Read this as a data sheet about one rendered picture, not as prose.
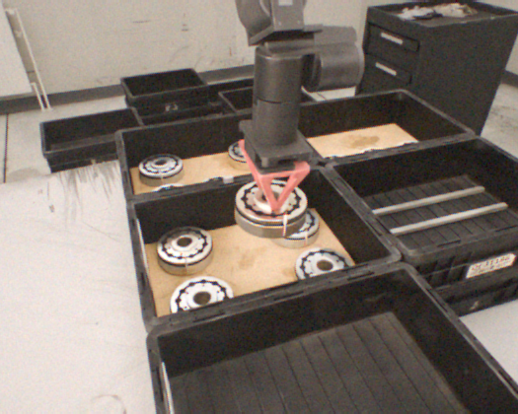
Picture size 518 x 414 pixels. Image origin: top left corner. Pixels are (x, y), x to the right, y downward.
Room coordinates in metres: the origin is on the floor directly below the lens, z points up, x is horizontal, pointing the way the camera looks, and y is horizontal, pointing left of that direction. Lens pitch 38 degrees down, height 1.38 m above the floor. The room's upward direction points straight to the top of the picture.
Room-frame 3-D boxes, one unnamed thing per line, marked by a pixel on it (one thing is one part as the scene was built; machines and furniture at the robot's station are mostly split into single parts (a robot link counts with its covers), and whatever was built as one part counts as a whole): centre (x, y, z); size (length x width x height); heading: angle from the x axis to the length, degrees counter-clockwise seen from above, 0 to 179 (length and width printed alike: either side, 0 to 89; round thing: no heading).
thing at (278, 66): (0.48, -0.03, 1.21); 0.07 x 0.06 x 0.07; 113
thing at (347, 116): (0.95, -0.27, 0.87); 0.40 x 0.30 x 0.11; 109
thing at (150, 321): (0.54, 0.01, 0.92); 0.40 x 0.30 x 0.02; 109
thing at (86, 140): (1.59, 0.70, 0.37); 0.40 x 0.30 x 0.45; 114
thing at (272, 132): (0.48, -0.02, 1.15); 0.10 x 0.07 x 0.07; 19
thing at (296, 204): (0.48, -0.02, 1.03); 0.10 x 0.10 x 0.01
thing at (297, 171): (0.47, -0.02, 1.08); 0.07 x 0.07 x 0.09; 19
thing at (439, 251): (0.67, -0.37, 0.92); 0.40 x 0.30 x 0.02; 109
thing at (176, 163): (0.86, 0.24, 0.86); 0.10 x 0.10 x 0.01
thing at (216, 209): (0.54, 0.01, 0.87); 0.40 x 0.30 x 0.11; 109
